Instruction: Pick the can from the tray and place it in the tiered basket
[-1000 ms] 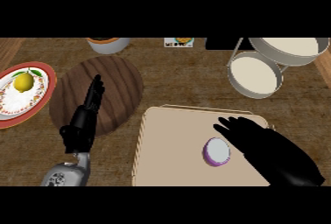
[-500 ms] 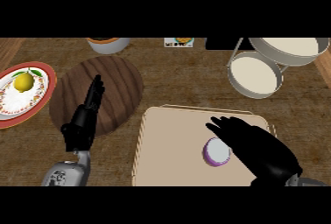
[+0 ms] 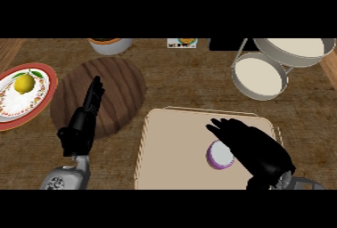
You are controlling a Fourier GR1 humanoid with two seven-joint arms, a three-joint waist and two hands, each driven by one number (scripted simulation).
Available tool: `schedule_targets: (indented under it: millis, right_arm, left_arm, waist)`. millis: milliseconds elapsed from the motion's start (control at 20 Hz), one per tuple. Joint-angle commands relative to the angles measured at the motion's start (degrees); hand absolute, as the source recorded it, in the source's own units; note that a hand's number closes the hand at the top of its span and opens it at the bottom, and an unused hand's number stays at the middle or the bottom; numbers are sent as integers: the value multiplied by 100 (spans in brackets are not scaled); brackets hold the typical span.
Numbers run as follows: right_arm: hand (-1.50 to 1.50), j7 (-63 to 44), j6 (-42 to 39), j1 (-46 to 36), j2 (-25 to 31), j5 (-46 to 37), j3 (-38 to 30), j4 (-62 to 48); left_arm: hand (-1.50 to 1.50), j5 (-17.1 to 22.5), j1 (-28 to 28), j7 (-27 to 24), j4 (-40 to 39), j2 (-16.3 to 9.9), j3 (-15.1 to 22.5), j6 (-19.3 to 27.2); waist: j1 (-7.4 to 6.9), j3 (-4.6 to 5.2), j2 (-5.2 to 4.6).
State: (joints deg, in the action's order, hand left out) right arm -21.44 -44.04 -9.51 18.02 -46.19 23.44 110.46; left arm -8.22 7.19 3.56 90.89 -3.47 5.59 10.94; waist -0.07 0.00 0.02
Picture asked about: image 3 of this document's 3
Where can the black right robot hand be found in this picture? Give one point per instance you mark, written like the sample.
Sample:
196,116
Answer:
255,148

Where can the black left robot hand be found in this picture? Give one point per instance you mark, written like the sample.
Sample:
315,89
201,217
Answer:
83,118

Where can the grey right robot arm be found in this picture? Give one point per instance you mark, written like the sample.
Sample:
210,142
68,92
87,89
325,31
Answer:
297,182

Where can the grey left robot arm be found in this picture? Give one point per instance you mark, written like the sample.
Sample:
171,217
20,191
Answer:
65,175

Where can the purple-rimmed can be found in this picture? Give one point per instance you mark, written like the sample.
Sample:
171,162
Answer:
219,156

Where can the beige tray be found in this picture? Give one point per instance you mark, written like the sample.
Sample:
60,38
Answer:
183,148

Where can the round dark wood placemat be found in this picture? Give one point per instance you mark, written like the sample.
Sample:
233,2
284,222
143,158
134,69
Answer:
114,95

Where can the red-rimmed patterned plate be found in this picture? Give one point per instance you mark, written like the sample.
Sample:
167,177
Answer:
19,98

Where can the yellow lemon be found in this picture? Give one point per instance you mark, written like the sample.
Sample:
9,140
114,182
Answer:
23,84

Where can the grey pot with orange rim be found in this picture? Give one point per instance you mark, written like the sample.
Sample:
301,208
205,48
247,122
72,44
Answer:
109,46

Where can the white printed box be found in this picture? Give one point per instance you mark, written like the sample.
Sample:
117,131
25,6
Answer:
182,42

